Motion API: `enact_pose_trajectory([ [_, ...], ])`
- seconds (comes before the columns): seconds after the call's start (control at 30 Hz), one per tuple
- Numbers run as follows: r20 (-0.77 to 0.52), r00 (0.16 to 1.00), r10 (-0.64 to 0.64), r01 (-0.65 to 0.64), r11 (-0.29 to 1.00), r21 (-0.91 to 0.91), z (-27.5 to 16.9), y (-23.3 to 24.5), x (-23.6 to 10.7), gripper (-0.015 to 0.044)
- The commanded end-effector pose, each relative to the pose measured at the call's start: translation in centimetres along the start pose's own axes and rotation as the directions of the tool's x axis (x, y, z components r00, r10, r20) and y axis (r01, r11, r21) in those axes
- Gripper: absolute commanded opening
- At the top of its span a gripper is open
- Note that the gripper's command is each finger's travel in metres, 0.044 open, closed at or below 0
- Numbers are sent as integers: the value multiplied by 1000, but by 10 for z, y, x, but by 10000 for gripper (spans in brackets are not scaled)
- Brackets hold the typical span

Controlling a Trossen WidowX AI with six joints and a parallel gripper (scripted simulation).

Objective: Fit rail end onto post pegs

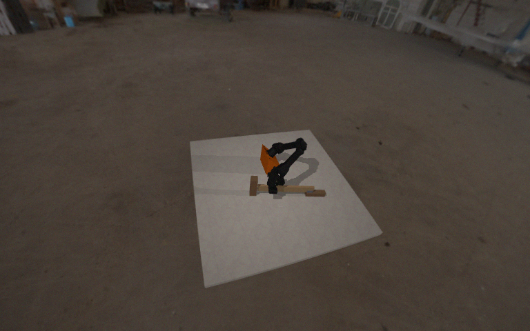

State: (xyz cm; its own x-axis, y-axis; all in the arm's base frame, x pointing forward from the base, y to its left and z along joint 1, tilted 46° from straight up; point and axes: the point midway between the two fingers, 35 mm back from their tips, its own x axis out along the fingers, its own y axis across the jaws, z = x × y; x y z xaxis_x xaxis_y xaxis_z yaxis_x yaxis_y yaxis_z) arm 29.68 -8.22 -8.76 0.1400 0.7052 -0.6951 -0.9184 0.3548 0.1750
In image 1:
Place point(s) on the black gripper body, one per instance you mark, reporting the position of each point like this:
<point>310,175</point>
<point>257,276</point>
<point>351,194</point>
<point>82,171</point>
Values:
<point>272,190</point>

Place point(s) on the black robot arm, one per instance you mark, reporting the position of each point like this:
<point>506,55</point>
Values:
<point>283,168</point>

